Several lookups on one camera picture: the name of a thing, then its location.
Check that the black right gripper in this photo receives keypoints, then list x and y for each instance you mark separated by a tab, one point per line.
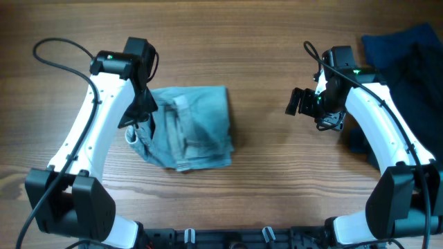
334	120

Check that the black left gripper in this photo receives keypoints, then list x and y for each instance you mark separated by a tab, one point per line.
150	106

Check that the light blue denim shorts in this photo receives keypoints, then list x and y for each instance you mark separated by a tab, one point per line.
189	131

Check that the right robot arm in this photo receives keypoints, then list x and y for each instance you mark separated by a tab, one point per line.
407	200

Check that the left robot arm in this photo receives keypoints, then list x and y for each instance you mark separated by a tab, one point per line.
67	197

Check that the navy blue garment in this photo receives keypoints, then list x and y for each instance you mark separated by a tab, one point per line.
391	45

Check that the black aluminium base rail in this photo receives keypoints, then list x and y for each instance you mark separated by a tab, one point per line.
309	237

